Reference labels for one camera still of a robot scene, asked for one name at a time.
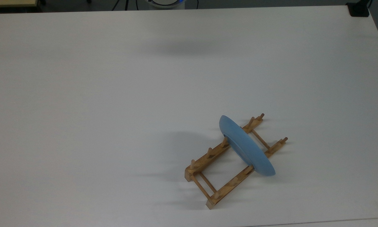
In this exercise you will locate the blue plastic plate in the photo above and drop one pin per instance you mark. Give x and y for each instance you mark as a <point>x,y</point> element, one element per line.
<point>245,146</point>

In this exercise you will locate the wooden plate rack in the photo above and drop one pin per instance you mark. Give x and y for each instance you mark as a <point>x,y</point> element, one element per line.
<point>201,164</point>

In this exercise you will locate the white rounded-corner table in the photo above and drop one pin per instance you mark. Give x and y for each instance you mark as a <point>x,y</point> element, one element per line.
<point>349,224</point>

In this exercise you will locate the beige wooden board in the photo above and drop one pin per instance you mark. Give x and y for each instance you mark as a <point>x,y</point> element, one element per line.
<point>9,2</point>

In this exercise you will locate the black table clamp mount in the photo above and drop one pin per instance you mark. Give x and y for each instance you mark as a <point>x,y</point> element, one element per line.
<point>358,9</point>

